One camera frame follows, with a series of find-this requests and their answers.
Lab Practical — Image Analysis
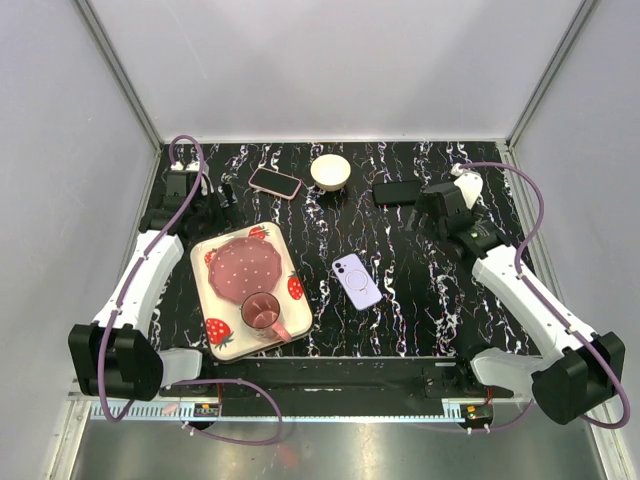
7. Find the pink phone case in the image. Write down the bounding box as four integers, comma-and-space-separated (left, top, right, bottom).
248, 168, 301, 200

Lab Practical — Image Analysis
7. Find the lilac cased phone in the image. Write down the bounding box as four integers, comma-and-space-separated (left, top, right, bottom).
332, 254, 382, 311

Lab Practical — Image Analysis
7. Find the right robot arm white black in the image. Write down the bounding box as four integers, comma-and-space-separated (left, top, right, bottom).
409, 175, 626, 425

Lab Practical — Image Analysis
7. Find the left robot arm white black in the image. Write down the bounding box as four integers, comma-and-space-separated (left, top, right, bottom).
68, 168, 235, 401

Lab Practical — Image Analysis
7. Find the black phone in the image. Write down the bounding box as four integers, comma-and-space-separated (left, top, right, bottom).
372, 180, 423, 207

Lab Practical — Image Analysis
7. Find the pink dotted plate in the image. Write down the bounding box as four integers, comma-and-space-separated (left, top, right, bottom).
206, 237, 282, 305

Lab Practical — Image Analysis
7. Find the cream bowl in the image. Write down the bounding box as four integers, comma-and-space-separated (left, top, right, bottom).
310, 154, 351, 192

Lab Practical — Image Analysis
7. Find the pink glass mug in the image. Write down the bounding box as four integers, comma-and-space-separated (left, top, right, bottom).
240, 292, 292, 343

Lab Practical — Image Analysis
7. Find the strawberry pattern tray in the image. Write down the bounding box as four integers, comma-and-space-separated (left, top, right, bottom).
190, 222, 313, 362

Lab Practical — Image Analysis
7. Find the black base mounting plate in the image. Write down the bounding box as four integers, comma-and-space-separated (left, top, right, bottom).
158, 357, 516, 419

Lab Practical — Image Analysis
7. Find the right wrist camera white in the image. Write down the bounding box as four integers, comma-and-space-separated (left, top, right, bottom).
450, 164, 484, 210

